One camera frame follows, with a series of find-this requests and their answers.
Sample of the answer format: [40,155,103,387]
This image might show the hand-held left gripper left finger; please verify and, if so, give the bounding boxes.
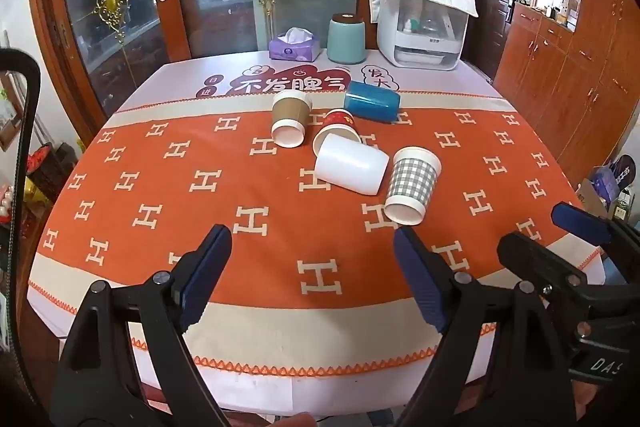
[50,224,234,427]

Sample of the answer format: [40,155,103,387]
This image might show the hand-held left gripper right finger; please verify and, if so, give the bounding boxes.
[393,225,582,427]

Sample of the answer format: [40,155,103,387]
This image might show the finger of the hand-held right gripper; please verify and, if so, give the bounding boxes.
[496,231,590,305]
[551,201,640,284]

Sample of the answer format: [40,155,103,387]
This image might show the grey checked paper cup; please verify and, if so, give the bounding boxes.
[383,146,443,227]

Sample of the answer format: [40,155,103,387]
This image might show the plain white paper cup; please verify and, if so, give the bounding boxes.
[313,132,391,196]

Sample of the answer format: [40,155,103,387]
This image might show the red patterned paper cup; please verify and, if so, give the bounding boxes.
[312,108,362,158]

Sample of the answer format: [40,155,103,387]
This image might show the brown sleeved paper cup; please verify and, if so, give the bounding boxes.
[271,89,314,149]

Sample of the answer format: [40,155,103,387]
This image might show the blue paper cup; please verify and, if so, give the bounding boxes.
[343,80,403,124]

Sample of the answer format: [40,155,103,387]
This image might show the cardboard box with blue items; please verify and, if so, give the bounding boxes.
[574,153,640,222]

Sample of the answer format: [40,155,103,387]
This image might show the orange patterned tablecloth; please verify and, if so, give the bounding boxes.
[27,94,607,376]
[25,50,609,414]

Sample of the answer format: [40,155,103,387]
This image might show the wooden shelf cabinet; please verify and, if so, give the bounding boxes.
[492,0,640,190]

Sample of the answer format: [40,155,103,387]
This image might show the red and black clutter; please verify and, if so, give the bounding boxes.
[22,142,80,205]

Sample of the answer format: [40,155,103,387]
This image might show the white countertop appliance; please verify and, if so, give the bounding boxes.
[375,0,471,72]

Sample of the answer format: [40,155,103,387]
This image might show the purple tissue box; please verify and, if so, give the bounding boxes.
[268,27,322,62]

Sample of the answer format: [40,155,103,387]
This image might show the teal canister with brown lid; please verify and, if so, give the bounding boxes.
[326,13,367,65]

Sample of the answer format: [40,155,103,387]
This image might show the dark wooden entrance door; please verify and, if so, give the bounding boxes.
[469,0,527,81]

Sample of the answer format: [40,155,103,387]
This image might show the black curved frame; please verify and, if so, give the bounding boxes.
[0,49,42,427]

